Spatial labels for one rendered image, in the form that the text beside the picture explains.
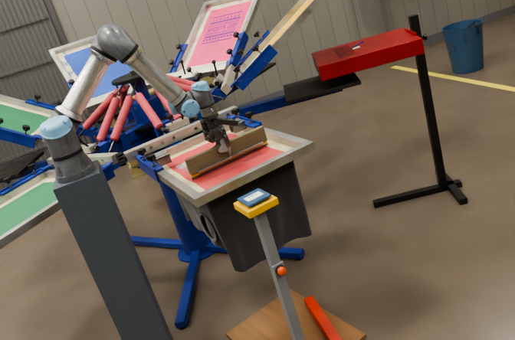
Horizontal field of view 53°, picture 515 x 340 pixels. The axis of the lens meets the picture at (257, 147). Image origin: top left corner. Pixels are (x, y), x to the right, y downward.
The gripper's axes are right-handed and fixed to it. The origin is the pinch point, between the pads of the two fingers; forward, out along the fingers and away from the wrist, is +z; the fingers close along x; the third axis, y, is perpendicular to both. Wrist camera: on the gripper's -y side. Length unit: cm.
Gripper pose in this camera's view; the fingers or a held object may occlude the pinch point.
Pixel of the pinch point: (228, 152)
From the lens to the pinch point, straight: 240.2
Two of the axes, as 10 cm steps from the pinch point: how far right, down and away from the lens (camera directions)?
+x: 4.8, 1.7, -8.6
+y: -8.3, 4.2, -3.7
